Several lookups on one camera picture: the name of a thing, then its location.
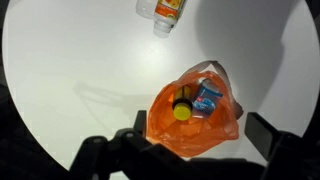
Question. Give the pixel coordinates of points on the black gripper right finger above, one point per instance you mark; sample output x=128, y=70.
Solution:
x=261, y=131

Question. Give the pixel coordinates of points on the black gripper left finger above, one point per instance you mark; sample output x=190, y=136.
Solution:
x=141, y=121

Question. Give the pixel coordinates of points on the orange and white bottle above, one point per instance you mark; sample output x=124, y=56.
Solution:
x=166, y=13

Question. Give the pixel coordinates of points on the brown bottle yellow cap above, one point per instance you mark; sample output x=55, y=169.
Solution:
x=182, y=105

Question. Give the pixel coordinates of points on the orange plastic bag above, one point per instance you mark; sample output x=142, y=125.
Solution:
x=190, y=136

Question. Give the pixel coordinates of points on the blue and white packet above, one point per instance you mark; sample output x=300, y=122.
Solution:
x=206, y=100

